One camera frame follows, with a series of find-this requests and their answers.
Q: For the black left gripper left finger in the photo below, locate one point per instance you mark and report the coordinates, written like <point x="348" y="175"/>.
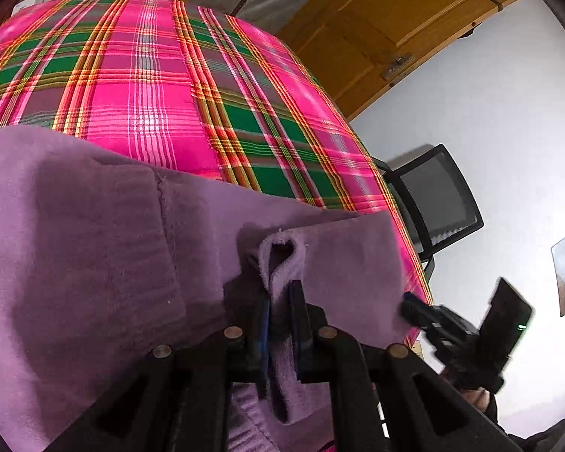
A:
<point x="177" y="398"/>

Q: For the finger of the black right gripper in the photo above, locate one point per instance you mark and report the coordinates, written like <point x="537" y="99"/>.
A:
<point x="419" y="314"/>

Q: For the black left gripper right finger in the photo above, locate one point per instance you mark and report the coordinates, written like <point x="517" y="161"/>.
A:
<point x="388" y="399"/>

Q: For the purple fleece garment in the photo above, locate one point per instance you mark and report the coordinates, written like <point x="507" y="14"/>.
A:
<point x="103" y="258"/>

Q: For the operator right hand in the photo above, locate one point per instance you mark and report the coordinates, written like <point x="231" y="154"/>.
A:
<point x="479" y="398"/>

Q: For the black mesh office chair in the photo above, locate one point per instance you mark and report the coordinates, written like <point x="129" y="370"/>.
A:
<point x="435" y="202"/>

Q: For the wooden door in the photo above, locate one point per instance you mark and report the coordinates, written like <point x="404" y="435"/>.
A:
<point x="360" y="49"/>

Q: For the pink green plaid bedsheet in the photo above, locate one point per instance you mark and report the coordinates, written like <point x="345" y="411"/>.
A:
<point x="187" y="88"/>

